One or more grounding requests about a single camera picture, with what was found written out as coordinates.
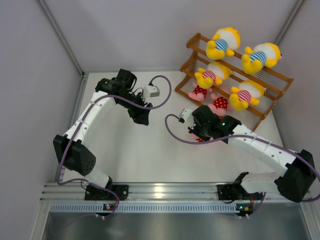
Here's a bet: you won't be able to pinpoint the pink plush red dotted dress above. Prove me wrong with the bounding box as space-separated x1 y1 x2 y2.
188 82 213 102

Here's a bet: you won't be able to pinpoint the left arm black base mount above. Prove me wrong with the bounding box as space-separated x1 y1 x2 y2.
84 184 129 201

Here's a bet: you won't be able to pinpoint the grey slotted cable duct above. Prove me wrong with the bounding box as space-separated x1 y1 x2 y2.
48 202 303 213

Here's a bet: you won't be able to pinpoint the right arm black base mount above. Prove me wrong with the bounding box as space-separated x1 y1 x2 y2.
216 172 263 203

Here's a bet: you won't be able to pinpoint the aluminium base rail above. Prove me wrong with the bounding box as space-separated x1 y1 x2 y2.
39 181 313 201

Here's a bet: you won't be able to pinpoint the yellow plush blue stripes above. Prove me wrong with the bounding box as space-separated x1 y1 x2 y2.
205 27 241 60
241 42 282 75

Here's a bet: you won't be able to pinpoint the brown wooden shelf rack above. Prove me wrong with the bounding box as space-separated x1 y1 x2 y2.
175 32 294 131

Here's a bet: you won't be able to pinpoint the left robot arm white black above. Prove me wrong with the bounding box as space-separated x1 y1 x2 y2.
53 69 160 200

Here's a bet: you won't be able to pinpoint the yellow plush red stripes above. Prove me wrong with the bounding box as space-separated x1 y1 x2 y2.
229 79 266 111
194 61 233 89

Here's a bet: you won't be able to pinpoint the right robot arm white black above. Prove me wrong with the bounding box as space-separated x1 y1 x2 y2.
180 105 316 203

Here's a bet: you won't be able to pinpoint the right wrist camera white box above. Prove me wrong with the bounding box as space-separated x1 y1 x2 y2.
178 108 194 126

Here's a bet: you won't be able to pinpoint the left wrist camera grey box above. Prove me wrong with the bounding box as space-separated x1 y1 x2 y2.
143 85 160 100

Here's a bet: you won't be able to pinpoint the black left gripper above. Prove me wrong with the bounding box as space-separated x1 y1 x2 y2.
117 91 152 126

